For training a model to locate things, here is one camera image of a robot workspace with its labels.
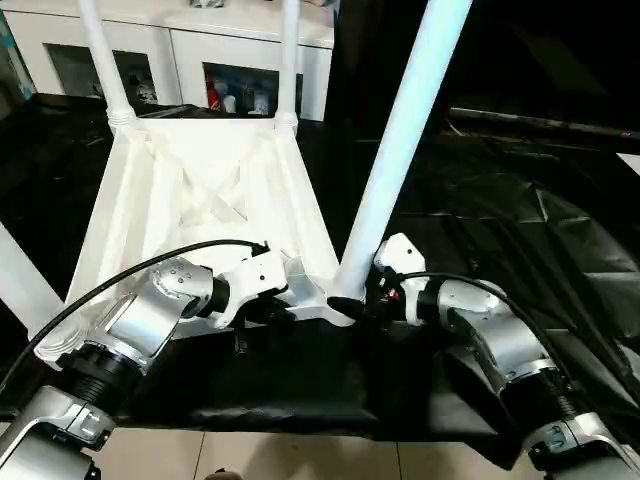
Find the white plastic table top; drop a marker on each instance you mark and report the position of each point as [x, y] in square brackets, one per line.
[210, 165]

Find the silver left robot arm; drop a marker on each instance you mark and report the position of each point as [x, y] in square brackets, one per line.
[145, 320]

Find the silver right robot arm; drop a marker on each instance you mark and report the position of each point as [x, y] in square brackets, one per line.
[500, 330]

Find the black work mat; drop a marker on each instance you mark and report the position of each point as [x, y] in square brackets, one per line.
[300, 385]

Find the white printed mug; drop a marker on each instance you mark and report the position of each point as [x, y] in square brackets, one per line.
[262, 106]

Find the grey metal rod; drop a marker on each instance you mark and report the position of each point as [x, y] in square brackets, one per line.
[550, 125]

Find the white sideboard with glass doors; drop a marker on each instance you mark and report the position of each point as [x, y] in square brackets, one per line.
[225, 30]

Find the black backdrop cloth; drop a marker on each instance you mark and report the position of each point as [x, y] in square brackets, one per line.
[550, 50]

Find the grey crumpled bundle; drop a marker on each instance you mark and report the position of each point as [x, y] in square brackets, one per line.
[207, 4]

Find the grey curtain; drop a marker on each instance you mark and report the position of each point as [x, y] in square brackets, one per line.
[15, 55]

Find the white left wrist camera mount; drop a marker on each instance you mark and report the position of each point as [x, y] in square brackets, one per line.
[255, 277]

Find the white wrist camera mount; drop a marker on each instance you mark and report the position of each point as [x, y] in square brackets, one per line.
[255, 277]
[405, 260]

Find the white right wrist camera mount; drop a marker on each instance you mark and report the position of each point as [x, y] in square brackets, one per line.
[405, 260]

